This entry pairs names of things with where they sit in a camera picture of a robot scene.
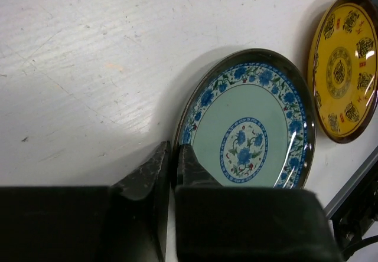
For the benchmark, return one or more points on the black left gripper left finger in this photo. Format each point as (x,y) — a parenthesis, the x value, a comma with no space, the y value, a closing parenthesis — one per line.
(126,221)

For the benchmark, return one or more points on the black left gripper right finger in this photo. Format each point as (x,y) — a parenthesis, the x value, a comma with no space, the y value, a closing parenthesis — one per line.
(217,223)

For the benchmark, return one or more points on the blue floral round plate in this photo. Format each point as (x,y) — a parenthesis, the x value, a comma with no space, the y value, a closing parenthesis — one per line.
(250,121)

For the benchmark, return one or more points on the yellow patterned round plate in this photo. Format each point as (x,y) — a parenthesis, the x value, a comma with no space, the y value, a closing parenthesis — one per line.
(342,69)

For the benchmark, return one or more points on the aluminium table frame rail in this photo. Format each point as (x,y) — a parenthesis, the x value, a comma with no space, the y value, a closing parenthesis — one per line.
(350,185)

